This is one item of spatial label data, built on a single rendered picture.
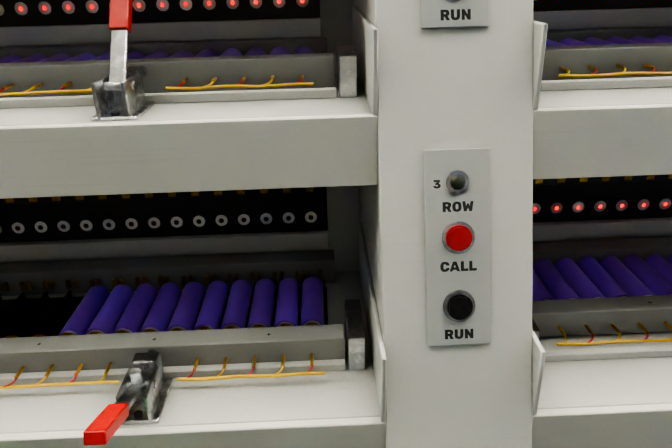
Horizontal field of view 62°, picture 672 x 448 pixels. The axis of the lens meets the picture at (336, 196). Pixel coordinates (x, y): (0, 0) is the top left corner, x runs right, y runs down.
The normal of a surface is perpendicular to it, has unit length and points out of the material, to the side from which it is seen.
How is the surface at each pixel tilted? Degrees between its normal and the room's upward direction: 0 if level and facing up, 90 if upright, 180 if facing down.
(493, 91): 90
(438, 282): 90
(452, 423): 90
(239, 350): 107
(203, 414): 17
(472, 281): 90
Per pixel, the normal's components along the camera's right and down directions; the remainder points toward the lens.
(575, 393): -0.03, -0.92
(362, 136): 0.04, 0.39
